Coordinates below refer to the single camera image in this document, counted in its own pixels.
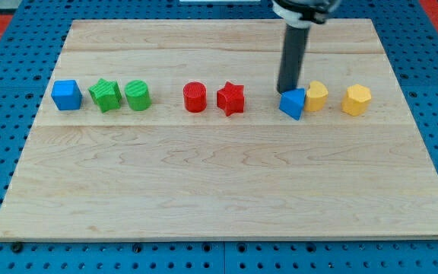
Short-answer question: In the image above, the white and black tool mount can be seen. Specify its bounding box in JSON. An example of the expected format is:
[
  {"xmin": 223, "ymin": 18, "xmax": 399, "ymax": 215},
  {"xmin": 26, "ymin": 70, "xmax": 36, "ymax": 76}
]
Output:
[{"xmin": 271, "ymin": 0, "xmax": 341, "ymax": 29}]

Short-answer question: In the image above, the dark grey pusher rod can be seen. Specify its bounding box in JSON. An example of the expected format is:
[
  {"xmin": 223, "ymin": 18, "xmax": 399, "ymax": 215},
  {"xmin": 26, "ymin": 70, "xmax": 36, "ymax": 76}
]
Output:
[{"xmin": 277, "ymin": 24, "xmax": 309, "ymax": 94}]

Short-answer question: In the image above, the yellow heart block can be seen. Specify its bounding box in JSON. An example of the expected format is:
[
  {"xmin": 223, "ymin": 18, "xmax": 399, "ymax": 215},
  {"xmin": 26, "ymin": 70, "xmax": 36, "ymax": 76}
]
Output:
[{"xmin": 304, "ymin": 81, "xmax": 329, "ymax": 112}]

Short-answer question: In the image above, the blue triangle block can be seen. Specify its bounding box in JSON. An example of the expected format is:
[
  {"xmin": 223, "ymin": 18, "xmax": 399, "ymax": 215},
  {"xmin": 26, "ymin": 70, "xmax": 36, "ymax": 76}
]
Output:
[{"xmin": 279, "ymin": 88, "xmax": 306, "ymax": 120}]

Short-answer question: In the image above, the yellow hexagon block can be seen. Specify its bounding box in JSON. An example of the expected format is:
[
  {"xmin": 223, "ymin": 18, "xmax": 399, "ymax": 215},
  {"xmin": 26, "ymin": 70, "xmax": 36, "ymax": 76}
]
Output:
[{"xmin": 341, "ymin": 84, "xmax": 372, "ymax": 116}]

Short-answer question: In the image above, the red star block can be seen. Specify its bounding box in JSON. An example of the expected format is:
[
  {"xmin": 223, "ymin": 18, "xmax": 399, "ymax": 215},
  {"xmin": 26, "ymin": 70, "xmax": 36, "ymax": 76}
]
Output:
[{"xmin": 217, "ymin": 81, "xmax": 245, "ymax": 116}]

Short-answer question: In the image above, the red cylinder block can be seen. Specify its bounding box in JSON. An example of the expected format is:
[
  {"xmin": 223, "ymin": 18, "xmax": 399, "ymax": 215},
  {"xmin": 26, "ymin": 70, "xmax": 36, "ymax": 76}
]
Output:
[{"xmin": 182, "ymin": 81, "xmax": 207, "ymax": 113}]

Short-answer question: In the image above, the green cylinder block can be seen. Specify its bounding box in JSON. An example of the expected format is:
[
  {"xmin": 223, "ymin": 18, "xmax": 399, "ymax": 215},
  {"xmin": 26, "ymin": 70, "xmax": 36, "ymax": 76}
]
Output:
[{"xmin": 125, "ymin": 80, "xmax": 151, "ymax": 111}]

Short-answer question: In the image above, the wooden board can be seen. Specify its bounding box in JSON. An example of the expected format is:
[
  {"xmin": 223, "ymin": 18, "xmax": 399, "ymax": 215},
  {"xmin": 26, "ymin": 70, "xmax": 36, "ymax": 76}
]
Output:
[{"xmin": 0, "ymin": 19, "xmax": 438, "ymax": 242}]

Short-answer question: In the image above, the green star block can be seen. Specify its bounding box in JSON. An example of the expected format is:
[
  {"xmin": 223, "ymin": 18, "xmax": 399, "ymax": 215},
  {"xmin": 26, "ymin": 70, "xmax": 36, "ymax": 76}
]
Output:
[{"xmin": 88, "ymin": 78, "xmax": 122, "ymax": 113}]

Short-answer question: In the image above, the blue cube block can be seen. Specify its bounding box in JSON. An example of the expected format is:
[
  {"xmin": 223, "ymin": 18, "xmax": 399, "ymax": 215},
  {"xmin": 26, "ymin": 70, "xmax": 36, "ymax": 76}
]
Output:
[{"xmin": 51, "ymin": 80, "xmax": 82, "ymax": 111}]

